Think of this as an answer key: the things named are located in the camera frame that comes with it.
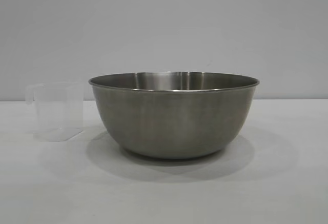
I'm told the stainless steel mixing bowl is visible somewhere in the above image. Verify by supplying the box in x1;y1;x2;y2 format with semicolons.
88;70;260;160

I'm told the clear plastic measuring cup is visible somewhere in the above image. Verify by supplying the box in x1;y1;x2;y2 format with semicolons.
25;82;87;142

